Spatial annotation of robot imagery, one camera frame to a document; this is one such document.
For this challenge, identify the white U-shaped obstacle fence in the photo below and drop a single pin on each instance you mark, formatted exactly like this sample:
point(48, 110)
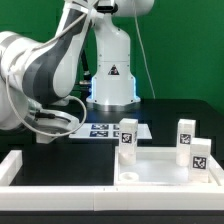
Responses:
point(101, 198)

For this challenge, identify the white sheet with tag markers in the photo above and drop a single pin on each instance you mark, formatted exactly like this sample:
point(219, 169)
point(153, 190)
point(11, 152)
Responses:
point(107, 131)

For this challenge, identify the white square table top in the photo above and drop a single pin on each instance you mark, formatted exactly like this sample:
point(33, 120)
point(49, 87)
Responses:
point(156, 166)

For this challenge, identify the grey camera on mount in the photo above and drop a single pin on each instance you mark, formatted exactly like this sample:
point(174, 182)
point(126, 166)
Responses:
point(106, 4)

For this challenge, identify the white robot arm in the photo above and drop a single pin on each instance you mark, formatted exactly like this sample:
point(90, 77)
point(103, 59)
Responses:
point(35, 74)

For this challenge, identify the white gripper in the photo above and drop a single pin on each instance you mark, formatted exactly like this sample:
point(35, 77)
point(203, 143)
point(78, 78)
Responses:
point(51, 122)

